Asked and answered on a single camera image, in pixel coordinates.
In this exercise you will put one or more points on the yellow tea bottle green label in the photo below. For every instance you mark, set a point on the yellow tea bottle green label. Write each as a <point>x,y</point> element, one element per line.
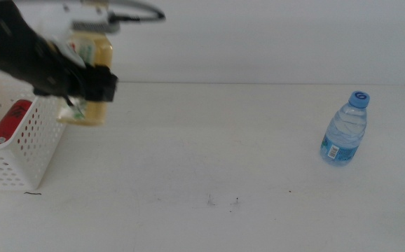
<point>101,52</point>

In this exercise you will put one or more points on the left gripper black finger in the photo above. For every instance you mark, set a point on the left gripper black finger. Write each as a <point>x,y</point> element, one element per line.
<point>99,84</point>

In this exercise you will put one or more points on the clear water bottle blue cap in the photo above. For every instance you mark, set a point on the clear water bottle blue cap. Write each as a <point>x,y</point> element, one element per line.
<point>344,129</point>

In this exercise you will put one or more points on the red cola can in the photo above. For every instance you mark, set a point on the red cola can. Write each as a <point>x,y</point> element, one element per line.
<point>10,122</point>

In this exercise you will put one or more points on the small black curly thread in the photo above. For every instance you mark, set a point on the small black curly thread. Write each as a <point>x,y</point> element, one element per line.
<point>32,192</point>

